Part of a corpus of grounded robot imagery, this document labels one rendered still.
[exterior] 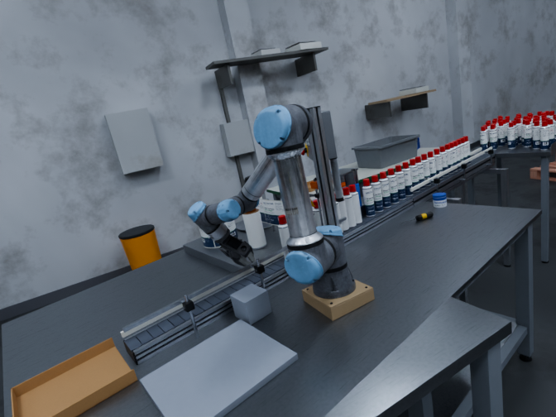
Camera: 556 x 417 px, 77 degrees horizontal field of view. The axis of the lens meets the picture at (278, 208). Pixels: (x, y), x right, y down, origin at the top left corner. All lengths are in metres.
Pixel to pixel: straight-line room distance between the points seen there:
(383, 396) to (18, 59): 4.32
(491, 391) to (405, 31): 5.95
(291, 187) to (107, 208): 3.63
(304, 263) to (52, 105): 3.79
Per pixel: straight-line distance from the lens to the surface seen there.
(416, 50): 6.82
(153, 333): 1.34
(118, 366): 1.34
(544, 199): 3.26
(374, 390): 0.98
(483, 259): 1.55
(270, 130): 0.99
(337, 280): 1.22
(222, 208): 1.21
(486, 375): 1.27
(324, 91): 5.47
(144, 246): 3.99
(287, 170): 1.02
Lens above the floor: 1.50
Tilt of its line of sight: 15 degrees down
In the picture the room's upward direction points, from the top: 12 degrees counter-clockwise
